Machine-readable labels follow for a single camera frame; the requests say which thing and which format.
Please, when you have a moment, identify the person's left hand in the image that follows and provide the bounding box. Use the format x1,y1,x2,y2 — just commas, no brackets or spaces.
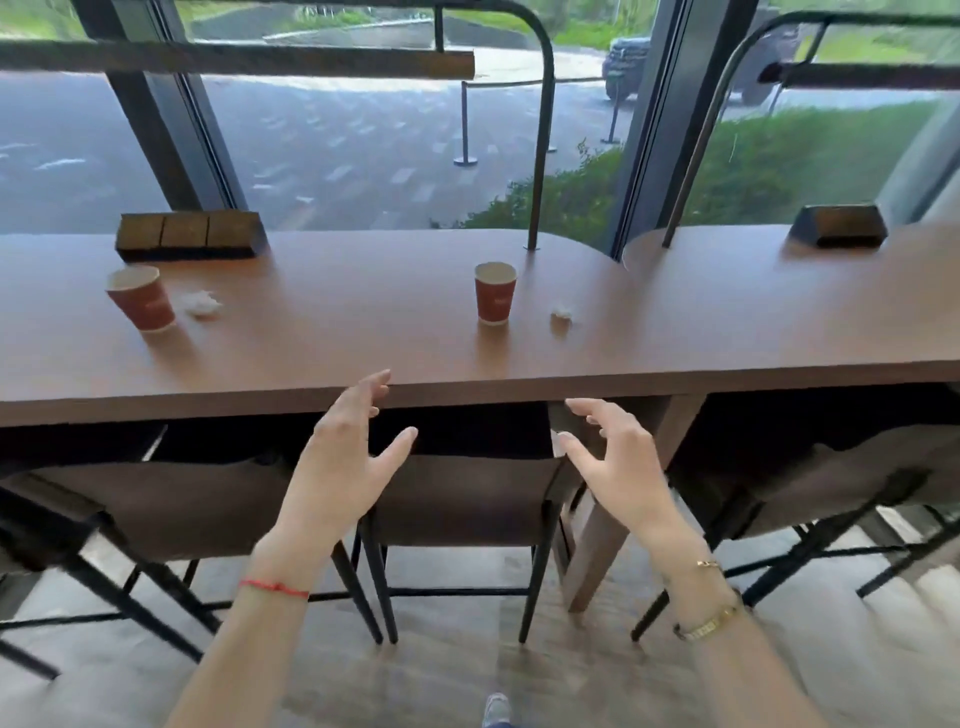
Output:
258,369,420,558

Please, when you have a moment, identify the person's right hand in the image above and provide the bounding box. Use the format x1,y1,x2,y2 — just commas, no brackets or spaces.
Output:
555,397,706,573

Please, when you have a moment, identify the person's left forearm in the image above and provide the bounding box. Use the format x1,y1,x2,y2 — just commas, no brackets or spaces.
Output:
166,536,346,728

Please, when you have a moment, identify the person's right forearm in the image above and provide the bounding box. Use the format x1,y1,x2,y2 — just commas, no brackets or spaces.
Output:
641,536,826,728

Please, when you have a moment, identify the brown upholstered bar chair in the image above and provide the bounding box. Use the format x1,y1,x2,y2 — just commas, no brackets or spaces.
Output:
0,421,385,682
357,401,588,646
630,382,960,643

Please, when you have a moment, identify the wooden table leg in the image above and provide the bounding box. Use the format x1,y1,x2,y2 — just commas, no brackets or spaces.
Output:
558,393,707,615

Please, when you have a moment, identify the red paper cup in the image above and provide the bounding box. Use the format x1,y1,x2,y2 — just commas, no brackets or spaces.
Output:
474,261,519,327
105,264,178,333

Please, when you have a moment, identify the long wooden socket box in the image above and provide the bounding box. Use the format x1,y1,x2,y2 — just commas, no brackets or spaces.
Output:
114,211,270,263

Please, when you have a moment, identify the black curved metal pole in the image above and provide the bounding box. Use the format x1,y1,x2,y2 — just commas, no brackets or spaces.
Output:
431,0,558,252
661,10,960,249

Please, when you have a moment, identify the short wooden socket box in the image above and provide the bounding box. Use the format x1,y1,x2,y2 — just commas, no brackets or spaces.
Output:
787,204,889,249

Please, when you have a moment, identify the green hedge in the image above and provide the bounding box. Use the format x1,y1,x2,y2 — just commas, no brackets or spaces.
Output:
431,101,939,252

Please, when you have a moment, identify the dark parked car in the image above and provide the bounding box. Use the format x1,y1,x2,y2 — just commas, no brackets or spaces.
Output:
603,6,798,106

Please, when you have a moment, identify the long wooden crossbar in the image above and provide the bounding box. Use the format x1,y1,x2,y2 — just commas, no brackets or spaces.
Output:
0,39,477,82

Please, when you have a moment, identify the short wooden crossbar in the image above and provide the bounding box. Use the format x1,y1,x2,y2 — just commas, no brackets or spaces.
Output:
759,61,960,92

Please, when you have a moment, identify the thin gold chain bracelet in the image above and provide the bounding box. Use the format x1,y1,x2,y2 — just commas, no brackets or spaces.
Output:
663,558,723,582

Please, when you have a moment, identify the red string bracelet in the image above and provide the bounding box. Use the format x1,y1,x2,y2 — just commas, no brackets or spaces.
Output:
238,577,311,601

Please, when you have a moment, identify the dark window frame post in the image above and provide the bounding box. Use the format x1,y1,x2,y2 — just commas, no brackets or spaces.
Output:
606,0,759,262
71,0,249,213

